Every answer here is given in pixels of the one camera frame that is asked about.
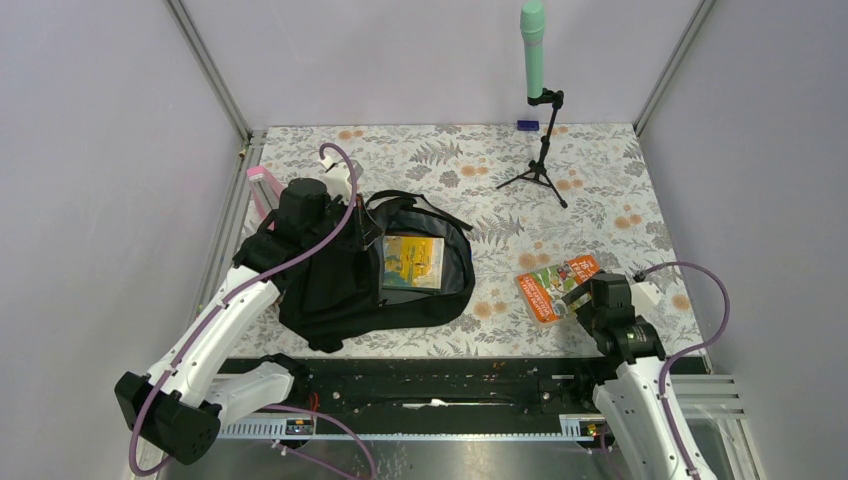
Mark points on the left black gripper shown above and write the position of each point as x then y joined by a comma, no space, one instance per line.
367,230

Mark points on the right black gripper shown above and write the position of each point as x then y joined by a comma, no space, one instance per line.
583,313

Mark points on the black fabric student bag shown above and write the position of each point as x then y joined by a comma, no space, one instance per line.
344,294

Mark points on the yellow green children book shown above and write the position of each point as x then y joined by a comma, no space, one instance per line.
413,262

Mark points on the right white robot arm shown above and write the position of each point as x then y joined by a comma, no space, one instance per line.
637,399

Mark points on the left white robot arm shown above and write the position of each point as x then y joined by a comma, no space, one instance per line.
174,410

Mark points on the pink metronome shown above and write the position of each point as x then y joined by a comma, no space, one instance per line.
265,189

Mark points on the orange cover booklet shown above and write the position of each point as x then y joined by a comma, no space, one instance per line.
543,290

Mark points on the floral table mat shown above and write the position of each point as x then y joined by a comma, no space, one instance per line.
602,204

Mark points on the small blue box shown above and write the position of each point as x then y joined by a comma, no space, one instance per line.
527,125

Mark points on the green microphone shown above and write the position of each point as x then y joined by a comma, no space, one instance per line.
532,28

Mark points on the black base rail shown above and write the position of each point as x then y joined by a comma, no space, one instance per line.
446,394

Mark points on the white slotted cable duct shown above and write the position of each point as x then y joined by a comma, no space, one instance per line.
302,428

